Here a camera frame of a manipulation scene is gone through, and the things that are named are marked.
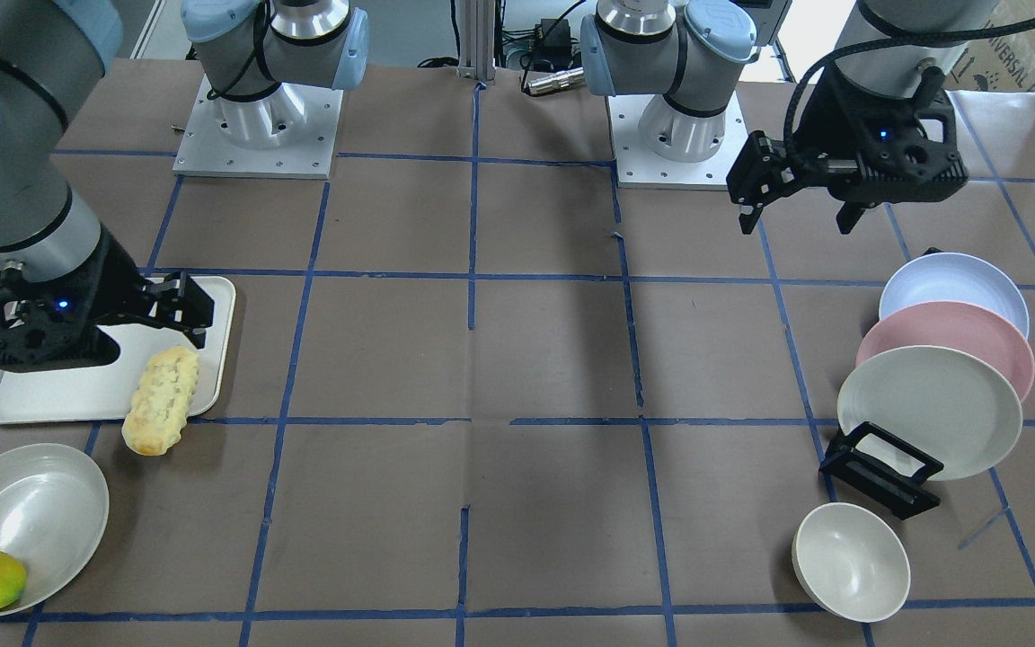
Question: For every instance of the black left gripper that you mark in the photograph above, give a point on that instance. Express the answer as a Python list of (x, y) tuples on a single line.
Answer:
[(827, 126)]

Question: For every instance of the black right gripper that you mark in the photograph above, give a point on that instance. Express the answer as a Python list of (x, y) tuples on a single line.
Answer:
[(115, 280)]

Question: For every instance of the yellow bread roll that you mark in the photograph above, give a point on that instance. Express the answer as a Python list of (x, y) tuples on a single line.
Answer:
[(160, 406)]

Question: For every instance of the blue plate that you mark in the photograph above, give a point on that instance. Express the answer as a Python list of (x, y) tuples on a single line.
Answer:
[(960, 277)]

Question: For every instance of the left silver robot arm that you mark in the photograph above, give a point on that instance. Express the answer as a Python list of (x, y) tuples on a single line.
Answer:
[(693, 54)]

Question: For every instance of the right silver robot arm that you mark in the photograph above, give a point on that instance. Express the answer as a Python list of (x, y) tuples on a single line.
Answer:
[(53, 54)]

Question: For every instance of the pink plate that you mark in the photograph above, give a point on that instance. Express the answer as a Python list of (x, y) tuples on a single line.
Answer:
[(981, 333)]

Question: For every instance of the white shallow plate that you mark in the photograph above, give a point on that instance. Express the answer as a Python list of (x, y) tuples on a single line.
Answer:
[(54, 507)]

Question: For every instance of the cream plate in rack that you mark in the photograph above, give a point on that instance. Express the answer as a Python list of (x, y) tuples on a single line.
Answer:
[(948, 404)]

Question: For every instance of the black plate rack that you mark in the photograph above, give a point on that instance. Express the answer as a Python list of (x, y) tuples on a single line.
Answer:
[(903, 495)]

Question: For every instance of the white rectangular tray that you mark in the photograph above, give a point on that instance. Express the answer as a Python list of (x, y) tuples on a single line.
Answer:
[(104, 393)]

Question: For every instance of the black power adapter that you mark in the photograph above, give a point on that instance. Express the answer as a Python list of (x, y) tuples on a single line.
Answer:
[(552, 46)]

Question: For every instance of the cream bowl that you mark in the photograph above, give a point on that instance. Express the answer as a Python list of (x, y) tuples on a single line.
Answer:
[(851, 563)]

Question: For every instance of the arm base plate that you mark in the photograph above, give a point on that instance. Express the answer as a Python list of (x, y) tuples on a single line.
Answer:
[(289, 135), (684, 148)]

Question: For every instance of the aluminium frame post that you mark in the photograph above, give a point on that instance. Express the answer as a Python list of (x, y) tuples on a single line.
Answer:
[(477, 23)]

